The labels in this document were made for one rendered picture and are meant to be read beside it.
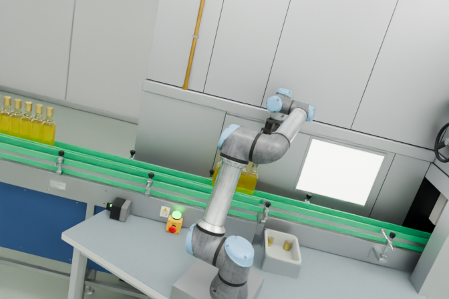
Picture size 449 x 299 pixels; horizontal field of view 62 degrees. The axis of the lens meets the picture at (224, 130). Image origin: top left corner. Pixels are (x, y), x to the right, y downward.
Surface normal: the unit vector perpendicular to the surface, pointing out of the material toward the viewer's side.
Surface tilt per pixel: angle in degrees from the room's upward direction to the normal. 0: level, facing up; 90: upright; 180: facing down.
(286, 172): 90
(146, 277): 0
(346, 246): 90
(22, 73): 90
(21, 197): 90
